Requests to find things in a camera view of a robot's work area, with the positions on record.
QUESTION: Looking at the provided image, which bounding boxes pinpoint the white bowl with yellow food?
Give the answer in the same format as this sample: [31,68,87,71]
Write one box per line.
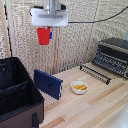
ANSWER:
[70,80,90,95]

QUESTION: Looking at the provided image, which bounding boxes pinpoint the black fabric storage bag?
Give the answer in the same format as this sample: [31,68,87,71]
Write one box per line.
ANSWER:
[0,56,46,128]

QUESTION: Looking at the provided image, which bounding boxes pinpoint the black wire oven rack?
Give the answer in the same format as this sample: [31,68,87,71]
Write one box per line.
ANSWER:
[79,64,112,86]

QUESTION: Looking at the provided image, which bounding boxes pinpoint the black toaster oven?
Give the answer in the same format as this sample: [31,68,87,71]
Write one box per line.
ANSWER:
[92,37,128,80]

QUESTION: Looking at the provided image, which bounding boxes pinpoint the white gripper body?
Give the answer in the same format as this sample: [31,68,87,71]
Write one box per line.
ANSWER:
[29,7,69,29]

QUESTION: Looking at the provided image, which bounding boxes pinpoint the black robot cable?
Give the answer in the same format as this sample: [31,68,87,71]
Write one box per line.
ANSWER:
[67,5,128,25]

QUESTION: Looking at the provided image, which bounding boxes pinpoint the red plastic cup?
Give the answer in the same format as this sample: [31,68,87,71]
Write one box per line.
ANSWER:
[36,27,51,46]

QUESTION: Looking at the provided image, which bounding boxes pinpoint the beige woven folding screen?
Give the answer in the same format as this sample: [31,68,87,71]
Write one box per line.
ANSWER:
[0,0,128,80]

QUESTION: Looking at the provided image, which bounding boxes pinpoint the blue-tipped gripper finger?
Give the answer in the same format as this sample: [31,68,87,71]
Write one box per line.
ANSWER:
[49,27,54,40]

